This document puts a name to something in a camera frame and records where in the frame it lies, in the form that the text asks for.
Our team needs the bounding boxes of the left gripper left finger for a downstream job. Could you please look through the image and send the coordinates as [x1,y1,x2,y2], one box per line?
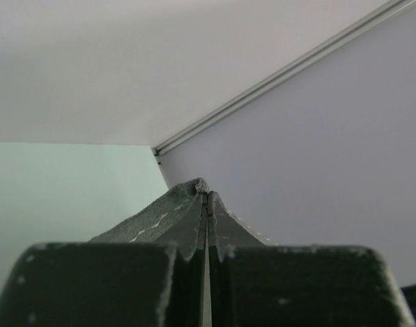
[0,194,208,326]

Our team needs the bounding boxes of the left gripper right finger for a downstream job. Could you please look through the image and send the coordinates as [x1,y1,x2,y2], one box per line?
[207,192,415,326]

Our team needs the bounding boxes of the grey cloth napkin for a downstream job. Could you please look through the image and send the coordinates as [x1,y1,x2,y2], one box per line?
[88,176,280,247]

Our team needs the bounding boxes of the right aluminium frame post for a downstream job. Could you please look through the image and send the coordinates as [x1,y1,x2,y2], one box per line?
[153,0,416,158]

